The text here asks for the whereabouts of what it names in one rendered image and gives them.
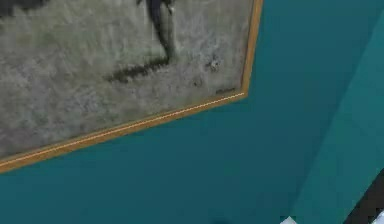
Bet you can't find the gold framed grey picture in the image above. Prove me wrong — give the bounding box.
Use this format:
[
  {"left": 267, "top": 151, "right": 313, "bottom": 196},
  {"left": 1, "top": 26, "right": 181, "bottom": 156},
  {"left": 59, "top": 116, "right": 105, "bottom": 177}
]
[{"left": 0, "top": 0, "right": 265, "bottom": 175}]

